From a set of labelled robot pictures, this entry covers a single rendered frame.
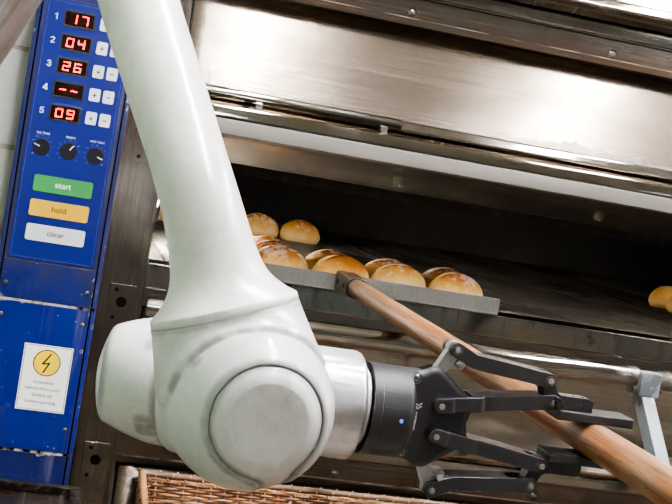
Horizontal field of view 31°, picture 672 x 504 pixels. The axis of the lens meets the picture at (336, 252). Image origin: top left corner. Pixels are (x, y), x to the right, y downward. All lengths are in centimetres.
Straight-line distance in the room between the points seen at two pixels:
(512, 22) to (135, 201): 69
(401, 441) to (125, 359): 23
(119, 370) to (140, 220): 105
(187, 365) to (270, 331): 6
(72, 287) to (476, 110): 72
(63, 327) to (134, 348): 102
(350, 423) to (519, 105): 120
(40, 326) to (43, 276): 8
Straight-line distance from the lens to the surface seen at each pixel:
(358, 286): 187
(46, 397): 197
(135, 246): 197
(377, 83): 201
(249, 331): 78
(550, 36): 211
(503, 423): 214
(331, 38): 202
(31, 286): 194
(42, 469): 200
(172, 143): 83
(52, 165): 192
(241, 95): 187
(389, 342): 166
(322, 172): 199
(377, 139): 187
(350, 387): 96
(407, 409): 98
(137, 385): 92
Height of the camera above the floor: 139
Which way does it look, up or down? 4 degrees down
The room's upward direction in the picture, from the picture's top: 10 degrees clockwise
